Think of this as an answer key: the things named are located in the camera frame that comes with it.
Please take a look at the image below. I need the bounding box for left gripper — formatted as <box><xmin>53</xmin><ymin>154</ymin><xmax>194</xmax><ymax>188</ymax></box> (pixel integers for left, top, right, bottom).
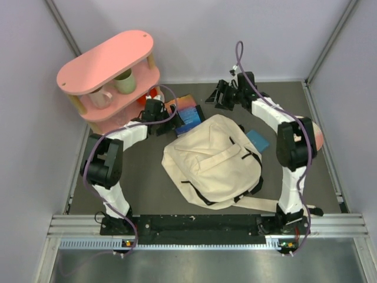
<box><xmin>154</xmin><ymin>104</ymin><xmax>184</xmax><ymax>136</ymax></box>

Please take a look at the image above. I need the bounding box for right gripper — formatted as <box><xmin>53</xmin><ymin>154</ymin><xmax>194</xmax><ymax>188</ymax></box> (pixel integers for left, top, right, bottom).
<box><xmin>204</xmin><ymin>81</ymin><xmax>243</xmax><ymax>111</ymax></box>

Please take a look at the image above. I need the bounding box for cream canvas backpack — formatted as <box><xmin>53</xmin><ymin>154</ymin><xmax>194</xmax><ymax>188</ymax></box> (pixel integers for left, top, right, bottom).
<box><xmin>161</xmin><ymin>114</ymin><xmax>324</xmax><ymax>218</ymax></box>

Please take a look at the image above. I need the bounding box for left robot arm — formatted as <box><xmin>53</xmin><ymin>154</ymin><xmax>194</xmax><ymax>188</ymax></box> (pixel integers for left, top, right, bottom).
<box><xmin>80</xmin><ymin>95</ymin><xmax>180</xmax><ymax>235</ymax></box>

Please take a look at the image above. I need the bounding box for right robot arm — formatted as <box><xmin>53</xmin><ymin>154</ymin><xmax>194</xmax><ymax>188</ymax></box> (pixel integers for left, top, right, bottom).
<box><xmin>206</xmin><ymin>71</ymin><xmax>323</xmax><ymax>233</ymax></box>

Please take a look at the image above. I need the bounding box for blue orange book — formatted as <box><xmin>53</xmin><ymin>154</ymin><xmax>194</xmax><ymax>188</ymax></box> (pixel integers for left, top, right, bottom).
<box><xmin>175</xmin><ymin>94</ymin><xmax>206</xmax><ymax>136</ymax></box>

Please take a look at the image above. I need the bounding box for orange bowl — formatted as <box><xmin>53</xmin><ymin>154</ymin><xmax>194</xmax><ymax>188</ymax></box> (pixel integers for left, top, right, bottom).
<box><xmin>137</xmin><ymin>94</ymin><xmax>147</xmax><ymax>106</ymax></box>

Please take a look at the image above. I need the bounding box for green mug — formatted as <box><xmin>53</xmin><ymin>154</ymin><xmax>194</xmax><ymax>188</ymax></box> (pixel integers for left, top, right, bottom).
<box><xmin>114</xmin><ymin>69</ymin><xmax>137</xmax><ymax>94</ymax></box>

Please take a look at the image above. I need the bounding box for blue wallet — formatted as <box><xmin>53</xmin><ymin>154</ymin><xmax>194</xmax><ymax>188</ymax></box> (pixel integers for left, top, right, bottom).
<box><xmin>246</xmin><ymin>130</ymin><xmax>270</xmax><ymax>153</ymax></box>

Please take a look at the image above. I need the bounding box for pink three-tier shelf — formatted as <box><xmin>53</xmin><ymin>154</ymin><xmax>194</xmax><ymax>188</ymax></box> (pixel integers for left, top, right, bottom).
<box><xmin>57</xmin><ymin>30</ymin><xmax>160</xmax><ymax>134</ymax></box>

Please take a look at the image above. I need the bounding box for pink mug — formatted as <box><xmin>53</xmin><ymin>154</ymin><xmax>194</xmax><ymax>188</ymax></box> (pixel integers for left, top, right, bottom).
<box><xmin>88</xmin><ymin>86</ymin><xmax>113</xmax><ymax>109</ymax></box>

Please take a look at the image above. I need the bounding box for pink cream plate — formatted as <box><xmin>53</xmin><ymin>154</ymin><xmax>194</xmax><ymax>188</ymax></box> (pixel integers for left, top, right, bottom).
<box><xmin>294</xmin><ymin>116</ymin><xmax>324</xmax><ymax>151</ymax></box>

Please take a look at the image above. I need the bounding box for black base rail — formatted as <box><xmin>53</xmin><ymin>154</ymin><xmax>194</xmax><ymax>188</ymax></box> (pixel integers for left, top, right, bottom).
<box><xmin>100</xmin><ymin>213</ymin><xmax>283</xmax><ymax>245</ymax></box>

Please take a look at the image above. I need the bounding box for grey cable duct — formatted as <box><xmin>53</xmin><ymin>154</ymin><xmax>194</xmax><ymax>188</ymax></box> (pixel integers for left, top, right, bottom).
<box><xmin>59</xmin><ymin>237</ymin><xmax>297</xmax><ymax>251</ymax></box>

